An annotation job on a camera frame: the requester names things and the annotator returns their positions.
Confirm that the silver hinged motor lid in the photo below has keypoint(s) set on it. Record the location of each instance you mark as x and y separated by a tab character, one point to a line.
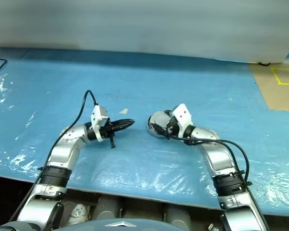
159	119

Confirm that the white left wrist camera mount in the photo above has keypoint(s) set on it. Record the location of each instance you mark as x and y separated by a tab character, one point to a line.
97	115

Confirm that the blue plastic table cover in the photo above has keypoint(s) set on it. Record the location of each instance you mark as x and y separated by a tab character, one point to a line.
159	84

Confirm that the grey robot torso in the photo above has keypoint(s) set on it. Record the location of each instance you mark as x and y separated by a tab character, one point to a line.
120	225

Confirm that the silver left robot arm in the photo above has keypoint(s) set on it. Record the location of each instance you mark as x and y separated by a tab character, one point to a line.
62	154

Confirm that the grey cylinder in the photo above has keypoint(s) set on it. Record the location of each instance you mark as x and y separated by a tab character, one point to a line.
178	216
108	208

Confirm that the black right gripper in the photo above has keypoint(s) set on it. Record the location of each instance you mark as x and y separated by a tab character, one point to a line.
174	127

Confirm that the beige masking tape piece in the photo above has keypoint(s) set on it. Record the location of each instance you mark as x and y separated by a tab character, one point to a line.
124	111

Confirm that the white rounded object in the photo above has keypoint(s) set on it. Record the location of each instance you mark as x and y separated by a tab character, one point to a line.
79	214

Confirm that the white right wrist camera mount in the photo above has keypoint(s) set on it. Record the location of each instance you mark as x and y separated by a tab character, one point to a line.
183	115

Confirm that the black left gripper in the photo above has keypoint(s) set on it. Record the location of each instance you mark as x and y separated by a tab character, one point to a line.
107	131

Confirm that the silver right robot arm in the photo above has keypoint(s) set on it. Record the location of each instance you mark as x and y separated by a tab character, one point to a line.
219	158

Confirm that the white partition panel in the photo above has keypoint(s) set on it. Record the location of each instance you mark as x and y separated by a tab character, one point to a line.
144	26

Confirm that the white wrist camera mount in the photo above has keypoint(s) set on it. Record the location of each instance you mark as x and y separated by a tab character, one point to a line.
97	115
183	115

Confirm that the brown cardboard sheet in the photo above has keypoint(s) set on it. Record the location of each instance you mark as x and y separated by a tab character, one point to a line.
262	91

